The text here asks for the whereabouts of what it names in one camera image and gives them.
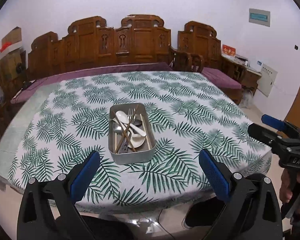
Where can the carved wooden armchair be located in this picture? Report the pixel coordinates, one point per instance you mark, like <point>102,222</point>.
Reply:
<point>201,39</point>

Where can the leaf-pattern tablecloth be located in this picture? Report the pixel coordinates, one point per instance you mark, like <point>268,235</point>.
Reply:
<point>187,113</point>

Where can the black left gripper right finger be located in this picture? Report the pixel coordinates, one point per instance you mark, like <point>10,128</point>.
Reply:
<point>251,209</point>

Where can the white electrical panel box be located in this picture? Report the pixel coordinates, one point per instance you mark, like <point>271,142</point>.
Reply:
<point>266,82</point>

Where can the purple armchair cushion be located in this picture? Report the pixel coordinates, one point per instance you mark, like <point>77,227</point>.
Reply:
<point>220,79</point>

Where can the grey metal utensil tray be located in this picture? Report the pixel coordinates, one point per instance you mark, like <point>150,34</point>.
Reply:
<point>126,155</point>

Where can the wall distribution box cover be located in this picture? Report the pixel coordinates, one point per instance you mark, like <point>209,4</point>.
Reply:
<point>260,17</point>

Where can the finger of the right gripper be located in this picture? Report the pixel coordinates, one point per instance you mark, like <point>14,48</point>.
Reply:
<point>274,123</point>
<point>265,136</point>

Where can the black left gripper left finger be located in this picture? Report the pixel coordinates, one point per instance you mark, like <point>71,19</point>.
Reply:
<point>47,209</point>

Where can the red sign plaque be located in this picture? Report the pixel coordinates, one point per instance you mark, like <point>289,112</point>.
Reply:
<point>228,50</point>

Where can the carved wooden sofa bench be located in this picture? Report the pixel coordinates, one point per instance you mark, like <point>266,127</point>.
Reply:
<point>90,43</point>

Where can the person's right hand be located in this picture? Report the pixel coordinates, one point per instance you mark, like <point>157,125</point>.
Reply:
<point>285,191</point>

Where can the wooden side table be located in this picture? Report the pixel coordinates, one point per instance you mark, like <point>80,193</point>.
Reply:
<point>237,70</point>

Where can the silver metal fork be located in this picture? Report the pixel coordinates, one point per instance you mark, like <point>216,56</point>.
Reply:
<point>130,115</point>

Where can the wooden chopstick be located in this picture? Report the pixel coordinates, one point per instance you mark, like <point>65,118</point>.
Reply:
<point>128,129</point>
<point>124,137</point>

